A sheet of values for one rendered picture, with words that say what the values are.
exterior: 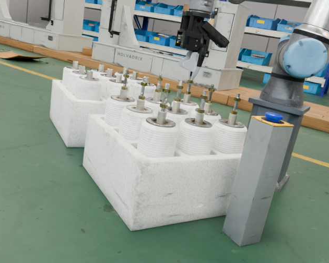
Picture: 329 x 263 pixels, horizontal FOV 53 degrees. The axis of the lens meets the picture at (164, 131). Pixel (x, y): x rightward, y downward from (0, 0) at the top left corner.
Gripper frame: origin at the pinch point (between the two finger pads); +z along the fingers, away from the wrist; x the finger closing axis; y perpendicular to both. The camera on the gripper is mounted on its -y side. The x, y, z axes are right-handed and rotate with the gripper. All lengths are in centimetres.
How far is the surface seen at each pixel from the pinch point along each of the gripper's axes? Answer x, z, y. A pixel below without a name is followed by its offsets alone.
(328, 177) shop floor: 3, 34, -70
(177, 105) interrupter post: 15.1, 7.2, 10.0
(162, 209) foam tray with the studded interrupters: 35.5, 29.3, 17.2
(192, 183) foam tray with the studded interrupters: 33.9, 22.8, 9.7
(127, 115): 19.2, 10.5, 25.2
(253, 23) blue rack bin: -371, -50, -247
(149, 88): -24.3, 10.2, 7.3
